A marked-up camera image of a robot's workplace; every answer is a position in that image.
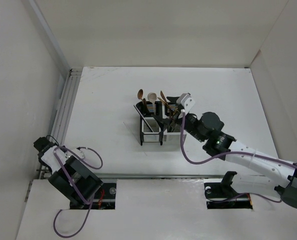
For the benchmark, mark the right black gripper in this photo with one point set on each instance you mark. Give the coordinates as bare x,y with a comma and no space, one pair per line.
163,123

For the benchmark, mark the beige plastic spoon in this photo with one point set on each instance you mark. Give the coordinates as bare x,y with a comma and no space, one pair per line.
152,97

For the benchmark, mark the copper round spoon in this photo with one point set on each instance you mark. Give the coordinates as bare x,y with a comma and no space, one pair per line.
140,95

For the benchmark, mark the black round spoon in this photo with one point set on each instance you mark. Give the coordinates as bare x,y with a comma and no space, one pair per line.
140,107

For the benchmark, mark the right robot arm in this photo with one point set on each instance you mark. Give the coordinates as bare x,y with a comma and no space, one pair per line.
276,177

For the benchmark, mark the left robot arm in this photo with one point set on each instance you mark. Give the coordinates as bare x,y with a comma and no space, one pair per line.
71,174

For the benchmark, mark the white utensil container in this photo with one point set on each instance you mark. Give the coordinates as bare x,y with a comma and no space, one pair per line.
171,132

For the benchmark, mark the black utensil container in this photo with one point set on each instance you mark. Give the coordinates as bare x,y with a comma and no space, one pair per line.
145,135

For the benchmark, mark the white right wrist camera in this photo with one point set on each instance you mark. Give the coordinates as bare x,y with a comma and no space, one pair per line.
185,102

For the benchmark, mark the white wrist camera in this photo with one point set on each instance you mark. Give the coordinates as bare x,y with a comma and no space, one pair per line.
185,102
76,152

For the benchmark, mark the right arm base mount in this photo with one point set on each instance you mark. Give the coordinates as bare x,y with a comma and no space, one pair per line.
219,194

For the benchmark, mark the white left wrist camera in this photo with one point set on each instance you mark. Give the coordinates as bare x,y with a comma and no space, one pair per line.
76,152

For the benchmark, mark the aluminium frame rail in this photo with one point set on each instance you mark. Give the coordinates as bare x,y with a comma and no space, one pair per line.
69,78

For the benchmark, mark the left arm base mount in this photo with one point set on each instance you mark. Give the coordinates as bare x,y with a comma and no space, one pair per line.
101,195

